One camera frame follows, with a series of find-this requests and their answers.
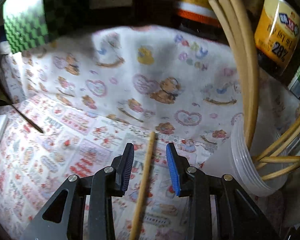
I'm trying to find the single bamboo chopstick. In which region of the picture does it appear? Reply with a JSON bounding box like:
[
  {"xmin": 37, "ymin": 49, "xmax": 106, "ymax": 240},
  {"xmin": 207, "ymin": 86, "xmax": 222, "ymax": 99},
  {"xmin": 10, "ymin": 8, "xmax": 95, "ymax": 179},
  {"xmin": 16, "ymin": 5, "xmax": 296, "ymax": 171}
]
[{"xmin": 129, "ymin": 131, "xmax": 156, "ymax": 240}]

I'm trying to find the dark vinegar bottle red cap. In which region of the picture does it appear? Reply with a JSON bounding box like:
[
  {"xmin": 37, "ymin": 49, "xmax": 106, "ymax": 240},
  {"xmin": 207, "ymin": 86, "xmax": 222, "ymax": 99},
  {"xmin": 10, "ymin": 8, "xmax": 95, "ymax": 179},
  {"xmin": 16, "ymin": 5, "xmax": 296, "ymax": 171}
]
[{"xmin": 174, "ymin": 0, "xmax": 230, "ymax": 42}]

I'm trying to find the translucent plastic cup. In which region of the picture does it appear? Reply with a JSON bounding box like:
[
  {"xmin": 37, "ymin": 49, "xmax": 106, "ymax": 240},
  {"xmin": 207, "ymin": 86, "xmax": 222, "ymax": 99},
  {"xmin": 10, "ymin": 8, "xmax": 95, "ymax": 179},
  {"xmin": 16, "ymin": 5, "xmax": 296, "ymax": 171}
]
[{"xmin": 230, "ymin": 120, "xmax": 289, "ymax": 197}]

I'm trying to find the red print table cloth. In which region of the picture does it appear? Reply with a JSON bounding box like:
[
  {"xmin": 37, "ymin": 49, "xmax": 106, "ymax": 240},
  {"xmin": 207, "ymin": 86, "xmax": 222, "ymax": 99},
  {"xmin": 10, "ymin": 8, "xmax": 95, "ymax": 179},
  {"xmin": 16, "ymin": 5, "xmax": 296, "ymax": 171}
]
[{"xmin": 0, "ymin": 95, "xmax": 220, "ymax": 240}]

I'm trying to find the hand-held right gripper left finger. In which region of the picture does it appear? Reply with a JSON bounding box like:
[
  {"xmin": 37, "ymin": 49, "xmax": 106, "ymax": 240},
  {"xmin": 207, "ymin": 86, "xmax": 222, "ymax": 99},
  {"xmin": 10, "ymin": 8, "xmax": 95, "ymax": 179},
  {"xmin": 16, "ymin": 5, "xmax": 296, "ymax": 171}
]
[{"xmin": 20, "ymin": 142, "xmax": 135, "ymax": 240}]

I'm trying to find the bundle of bamboo chopsticks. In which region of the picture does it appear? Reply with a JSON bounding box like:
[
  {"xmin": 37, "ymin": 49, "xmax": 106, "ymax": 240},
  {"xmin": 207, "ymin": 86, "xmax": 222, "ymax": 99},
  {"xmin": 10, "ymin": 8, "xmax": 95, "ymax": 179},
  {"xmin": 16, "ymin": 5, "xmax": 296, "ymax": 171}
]
[{"xmin": 208, "ymin": 0, "xmax": 300, "ymax": 182}]

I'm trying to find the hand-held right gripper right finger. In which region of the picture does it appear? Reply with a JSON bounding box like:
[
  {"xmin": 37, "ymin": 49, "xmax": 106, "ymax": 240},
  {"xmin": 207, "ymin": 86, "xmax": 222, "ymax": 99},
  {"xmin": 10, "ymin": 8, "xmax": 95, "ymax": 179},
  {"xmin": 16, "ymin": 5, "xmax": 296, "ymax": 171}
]
[{"xmin": 166, "ymin": 143, "xmax": 280, "ymax": 240}]

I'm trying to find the green checkered box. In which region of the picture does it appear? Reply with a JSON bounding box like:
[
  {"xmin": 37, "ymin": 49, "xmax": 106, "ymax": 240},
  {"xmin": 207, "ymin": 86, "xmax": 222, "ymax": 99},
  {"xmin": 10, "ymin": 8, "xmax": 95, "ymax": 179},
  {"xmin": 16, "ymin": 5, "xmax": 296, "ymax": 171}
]
[{"xmin": 2, "ymin": 0, "xmax": 90, "ymax": 55}]

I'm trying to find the bear print blanket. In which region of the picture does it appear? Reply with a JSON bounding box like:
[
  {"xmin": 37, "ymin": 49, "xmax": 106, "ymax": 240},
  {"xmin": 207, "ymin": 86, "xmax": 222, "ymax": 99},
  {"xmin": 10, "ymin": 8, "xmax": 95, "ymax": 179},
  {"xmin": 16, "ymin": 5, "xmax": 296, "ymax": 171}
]
[{"xmin": 0, "ymin": 25, "xmax": 300, "ymax": 155}]

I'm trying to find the oyster sauce bottle yellow label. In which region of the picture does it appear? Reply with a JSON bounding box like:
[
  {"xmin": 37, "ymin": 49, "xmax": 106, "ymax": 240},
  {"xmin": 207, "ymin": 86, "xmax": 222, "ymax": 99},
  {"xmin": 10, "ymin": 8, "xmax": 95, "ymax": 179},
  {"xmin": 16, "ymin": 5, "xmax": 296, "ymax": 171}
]
[{"xmin": 254, "ymin": 0, "xmax": 300, "ymax": 78}]

